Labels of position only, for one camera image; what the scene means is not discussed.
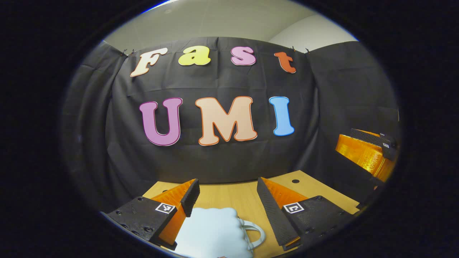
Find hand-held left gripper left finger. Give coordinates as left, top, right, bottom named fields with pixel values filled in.
left=106, top=178, right=200, bottom=251

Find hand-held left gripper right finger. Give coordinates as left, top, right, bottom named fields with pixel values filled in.
left=256, top=177, right=354, bottom=252

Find light blue suitcase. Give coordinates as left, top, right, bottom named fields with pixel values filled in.
left=174, top=207, right=266, bottom=258

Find black backdrop cloth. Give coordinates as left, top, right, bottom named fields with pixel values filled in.
left=61, top=36, right=401, bottom=215

